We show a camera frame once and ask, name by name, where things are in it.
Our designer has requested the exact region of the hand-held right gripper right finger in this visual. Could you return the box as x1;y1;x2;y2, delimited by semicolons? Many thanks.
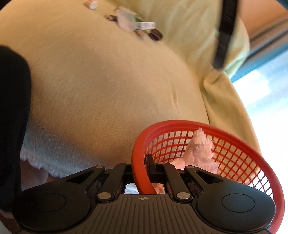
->
146;154;225;201

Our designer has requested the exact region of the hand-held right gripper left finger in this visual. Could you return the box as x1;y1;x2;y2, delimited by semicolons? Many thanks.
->
61;162;135;202

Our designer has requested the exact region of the white tissue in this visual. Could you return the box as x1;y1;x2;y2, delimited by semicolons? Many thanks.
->
170;128;220;175

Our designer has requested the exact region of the red plastic mesh basket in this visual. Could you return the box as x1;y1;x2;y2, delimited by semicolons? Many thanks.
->
132;120;285;234

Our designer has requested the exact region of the pale yellow blanket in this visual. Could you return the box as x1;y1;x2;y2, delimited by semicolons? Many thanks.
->
0;0;261;194

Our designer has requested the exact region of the sheer curtain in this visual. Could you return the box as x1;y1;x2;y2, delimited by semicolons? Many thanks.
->
231;38;288;162

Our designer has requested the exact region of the dark brown hair scrunchie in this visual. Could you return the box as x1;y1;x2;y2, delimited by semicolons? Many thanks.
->
148;29;163;41

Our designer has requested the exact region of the small white box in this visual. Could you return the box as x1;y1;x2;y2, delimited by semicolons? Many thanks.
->
133;22;156;30

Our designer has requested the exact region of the clear plastic wrapper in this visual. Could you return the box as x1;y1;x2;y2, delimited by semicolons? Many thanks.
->
114;6;140;31

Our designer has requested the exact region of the black strap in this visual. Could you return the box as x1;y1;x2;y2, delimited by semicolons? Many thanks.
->
213;0;239;70

